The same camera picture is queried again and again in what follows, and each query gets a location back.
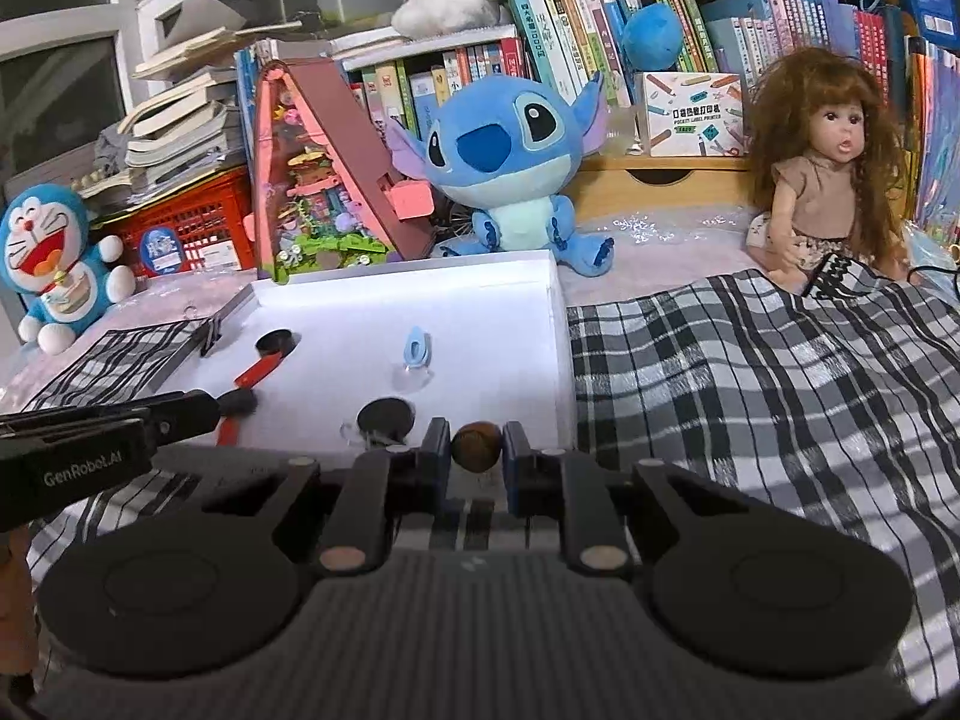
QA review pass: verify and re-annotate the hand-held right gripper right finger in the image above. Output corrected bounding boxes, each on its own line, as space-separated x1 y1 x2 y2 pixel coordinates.
501 420 752 578

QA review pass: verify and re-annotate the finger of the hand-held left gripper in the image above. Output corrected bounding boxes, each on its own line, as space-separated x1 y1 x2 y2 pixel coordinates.
0 388 226 445

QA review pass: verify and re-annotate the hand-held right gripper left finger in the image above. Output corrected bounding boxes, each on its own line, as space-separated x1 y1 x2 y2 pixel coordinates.
199 420 455 578

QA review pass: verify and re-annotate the brown walnut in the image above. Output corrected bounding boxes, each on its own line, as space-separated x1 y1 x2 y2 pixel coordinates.
451 422 502 475

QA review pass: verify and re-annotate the black round disc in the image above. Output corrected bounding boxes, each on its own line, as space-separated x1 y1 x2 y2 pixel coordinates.
357 397 415 440

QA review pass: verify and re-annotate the red handled tool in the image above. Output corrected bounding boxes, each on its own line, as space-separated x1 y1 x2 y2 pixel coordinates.
216 351 290 445

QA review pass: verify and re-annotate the white shallow cardboard box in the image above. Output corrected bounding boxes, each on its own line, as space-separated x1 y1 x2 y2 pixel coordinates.
146 251 578 496

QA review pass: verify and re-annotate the person's left forearm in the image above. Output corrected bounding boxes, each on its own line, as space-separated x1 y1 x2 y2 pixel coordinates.
0 525 37 680

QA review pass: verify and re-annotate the red plastic crate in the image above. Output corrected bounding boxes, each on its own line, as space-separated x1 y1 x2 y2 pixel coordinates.
94 165 256 278

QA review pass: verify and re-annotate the blue cat robot plush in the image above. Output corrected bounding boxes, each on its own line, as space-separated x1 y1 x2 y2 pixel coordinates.
0 184 136 355

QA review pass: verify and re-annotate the pink blanket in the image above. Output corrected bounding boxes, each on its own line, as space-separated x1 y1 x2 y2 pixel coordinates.
0 210 788 410

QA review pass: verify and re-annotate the black white plaid blanket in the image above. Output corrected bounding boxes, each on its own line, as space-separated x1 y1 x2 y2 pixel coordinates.
0 270 960 706

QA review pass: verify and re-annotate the pink triangular toy house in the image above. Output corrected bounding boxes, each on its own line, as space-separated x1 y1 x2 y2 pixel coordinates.
244 60 437 286

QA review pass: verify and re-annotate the grey crumpled cloth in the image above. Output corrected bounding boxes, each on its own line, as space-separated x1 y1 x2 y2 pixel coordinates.
94 120 132 173

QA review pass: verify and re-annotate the grey storage box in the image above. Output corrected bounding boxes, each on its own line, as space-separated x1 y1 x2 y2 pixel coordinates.
4 142 113 205

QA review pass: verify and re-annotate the blue alien plush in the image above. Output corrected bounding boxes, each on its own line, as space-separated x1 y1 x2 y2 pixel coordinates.
386 71 616 278

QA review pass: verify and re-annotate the stack of worn books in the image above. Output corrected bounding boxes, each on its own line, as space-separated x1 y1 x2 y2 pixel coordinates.
79 26 248 200

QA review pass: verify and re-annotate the wooden drawer box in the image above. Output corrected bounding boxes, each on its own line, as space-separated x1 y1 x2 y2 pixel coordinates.
566 154 762 222

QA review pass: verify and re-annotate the row of blue thin books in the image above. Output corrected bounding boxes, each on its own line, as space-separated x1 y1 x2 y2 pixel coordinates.
234 45 260 166

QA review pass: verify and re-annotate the black laced cloth piece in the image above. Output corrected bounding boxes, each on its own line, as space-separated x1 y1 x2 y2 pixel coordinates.
802 251 878 302

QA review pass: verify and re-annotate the row of small shelf books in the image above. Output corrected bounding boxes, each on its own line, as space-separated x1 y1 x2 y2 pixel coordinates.
337 37 526 137

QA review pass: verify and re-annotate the white pencil print box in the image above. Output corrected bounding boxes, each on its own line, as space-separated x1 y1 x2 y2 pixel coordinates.
634 71 751 158

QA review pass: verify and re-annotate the long haired baby doll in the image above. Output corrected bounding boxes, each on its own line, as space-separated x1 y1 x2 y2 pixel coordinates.
744 45 920 295

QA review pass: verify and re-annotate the row of tall leaning books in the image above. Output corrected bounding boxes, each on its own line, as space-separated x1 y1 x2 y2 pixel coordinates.
496 0 721 107

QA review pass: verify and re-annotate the row of pastel spine books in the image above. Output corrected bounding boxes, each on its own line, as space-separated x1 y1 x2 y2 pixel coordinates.
701 0 908 102

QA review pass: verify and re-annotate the row of thin colourful booklets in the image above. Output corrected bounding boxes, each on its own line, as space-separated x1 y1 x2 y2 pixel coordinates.
904 37 960 250

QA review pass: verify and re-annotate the black cable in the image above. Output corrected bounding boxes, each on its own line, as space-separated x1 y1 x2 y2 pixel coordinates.
900 240 960 287

